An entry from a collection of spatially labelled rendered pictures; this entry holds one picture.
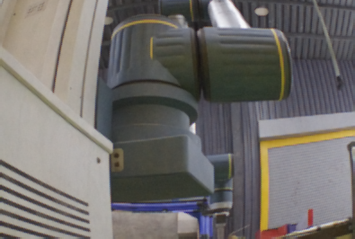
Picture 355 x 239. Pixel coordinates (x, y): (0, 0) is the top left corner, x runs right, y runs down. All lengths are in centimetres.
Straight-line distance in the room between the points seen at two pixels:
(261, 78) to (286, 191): 1165
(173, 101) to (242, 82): 17
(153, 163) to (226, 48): 33
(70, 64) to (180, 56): 32
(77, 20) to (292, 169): 1215
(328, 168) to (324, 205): 136
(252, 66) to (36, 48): 52
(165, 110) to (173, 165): 16
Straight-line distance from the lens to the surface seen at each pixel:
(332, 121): 1325
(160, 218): 191
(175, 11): 183
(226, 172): 169
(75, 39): 78
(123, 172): 85
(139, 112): 91
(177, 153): 82
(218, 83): 98
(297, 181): 1273
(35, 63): 87
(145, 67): 96
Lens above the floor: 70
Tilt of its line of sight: 23 degrees up
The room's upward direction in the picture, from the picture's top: 1 degrees counter-clockwise
